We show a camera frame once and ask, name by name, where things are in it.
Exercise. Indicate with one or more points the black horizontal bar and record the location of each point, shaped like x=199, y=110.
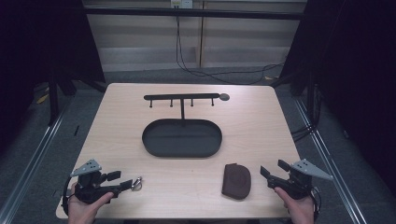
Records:
x=193, y=13

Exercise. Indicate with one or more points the white wall socket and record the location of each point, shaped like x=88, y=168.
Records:
x=181, y=3

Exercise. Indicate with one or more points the black tray with hook stand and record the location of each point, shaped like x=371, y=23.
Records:
x=182, y=140

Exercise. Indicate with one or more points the small black floor strip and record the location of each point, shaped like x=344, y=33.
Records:
x=76, y=130

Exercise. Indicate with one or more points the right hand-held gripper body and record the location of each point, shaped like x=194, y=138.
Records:
x=295, y=186

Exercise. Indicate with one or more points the person's right hand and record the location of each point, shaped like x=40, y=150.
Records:
x=300, y=211

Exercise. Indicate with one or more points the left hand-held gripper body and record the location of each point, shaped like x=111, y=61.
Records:
x=93, y=189

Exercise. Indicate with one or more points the metal floor rail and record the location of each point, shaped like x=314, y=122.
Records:
x=330, y=168
x=34, y=161

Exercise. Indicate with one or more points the person's left hand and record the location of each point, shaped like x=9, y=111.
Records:
x=82, y=213

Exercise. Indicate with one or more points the yellow floor scrap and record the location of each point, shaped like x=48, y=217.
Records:
x=42, y=98

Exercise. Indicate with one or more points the black metal stand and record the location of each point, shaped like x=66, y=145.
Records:
x=53, y=99

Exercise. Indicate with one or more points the grey tape patch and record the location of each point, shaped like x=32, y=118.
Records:
x=57, y=193

